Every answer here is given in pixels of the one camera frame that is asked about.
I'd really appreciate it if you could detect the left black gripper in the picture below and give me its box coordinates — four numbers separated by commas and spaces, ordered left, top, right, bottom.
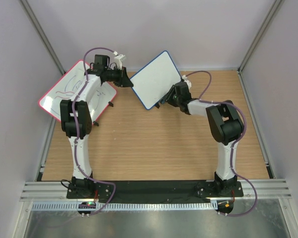
105, 66, 134, 88

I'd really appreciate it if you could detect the blue framed whiteboard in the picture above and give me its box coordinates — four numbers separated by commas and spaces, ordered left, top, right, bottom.
131, 51, 181, 110

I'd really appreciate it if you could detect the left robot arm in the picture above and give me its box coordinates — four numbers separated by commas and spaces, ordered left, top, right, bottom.
60, 53, 133, 198

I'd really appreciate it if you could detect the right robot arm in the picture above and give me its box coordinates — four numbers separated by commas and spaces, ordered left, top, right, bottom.
160, 81, 245, 196

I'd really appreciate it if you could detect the pink framed whiteboard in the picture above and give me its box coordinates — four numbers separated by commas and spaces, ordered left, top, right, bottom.
38, 60, 117, 121

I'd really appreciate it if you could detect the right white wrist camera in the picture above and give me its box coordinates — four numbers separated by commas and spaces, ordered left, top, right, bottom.
181, 75, 192, 89

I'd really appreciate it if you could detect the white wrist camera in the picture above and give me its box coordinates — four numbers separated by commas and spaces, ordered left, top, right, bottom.
181, 75, 192, 89
113, 51, 126, 69

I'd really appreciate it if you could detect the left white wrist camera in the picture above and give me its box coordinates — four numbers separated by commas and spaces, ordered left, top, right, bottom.
113, 51, 126, 69

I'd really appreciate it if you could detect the pink board wire stand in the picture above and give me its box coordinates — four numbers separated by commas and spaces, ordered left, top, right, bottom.
93, 101, 114, 126

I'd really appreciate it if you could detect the slotted cable duct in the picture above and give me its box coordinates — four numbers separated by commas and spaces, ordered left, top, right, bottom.
31, 201, 218, 212

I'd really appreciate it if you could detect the left corner aluminium post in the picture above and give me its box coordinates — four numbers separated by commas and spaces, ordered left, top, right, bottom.
18, 0, 66, 75

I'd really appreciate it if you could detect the corner aluminium post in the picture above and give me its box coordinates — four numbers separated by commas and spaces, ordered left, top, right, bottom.
18, 0, 66, 75
237, 0, 284, 74

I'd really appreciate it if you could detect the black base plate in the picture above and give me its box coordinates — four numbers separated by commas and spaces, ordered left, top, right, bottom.
61, 178, 244, 199

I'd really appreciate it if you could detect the aluminium rail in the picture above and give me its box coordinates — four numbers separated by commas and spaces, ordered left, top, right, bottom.
19, 179, 292, 202

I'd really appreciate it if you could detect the right corner aluminium post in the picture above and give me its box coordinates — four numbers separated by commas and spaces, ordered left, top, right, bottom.
237, 0, 284, 74

